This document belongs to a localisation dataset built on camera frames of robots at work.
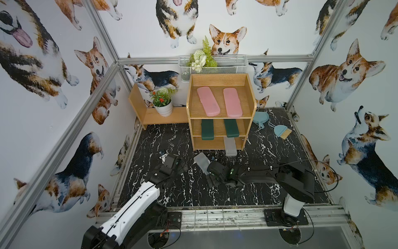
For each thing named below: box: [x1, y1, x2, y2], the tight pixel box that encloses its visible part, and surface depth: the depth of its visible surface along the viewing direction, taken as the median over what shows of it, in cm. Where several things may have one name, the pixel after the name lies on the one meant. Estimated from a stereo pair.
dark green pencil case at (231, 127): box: [223, 118, 240, 138], surface depth 89 cm
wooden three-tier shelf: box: [186, 73, 258, 151], surface depth 87 cm
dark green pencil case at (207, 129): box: [201, 119, 215, 141], surface depth 90 cm
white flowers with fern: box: [186, 35, 218, 73], surface depth 82 cm
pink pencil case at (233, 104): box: [222, 87, 244, 118], surface depth 80 cm
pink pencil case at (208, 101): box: [196, 86, 221, 117], surface depth 82 cm
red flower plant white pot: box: [149, 86, 179, 118], surface depth 102 cm
